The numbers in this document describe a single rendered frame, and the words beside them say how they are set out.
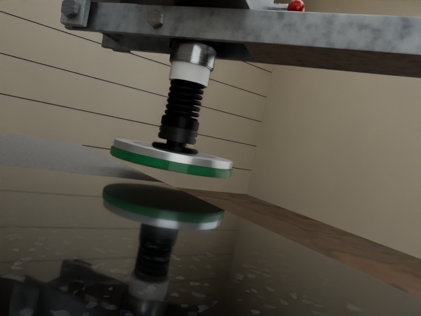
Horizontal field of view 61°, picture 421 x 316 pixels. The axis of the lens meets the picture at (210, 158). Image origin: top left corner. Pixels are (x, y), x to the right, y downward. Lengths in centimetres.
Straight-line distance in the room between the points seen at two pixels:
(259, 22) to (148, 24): 19
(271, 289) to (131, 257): 10
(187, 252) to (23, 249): 11
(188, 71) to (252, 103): 644
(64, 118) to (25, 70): 79
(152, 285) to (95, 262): 4
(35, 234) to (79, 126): 525
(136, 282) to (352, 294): 15
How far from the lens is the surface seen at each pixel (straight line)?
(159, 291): 21
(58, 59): 546
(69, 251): 25
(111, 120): 564
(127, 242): 28
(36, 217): 32
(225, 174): 58
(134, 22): 65
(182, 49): 62
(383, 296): 31
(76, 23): 69
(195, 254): 28
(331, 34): 55
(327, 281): 30
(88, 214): 35
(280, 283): 27
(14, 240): 27
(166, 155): 54
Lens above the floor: 95
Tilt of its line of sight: 3 degrees down
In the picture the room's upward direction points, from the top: 11 degrees clockwise
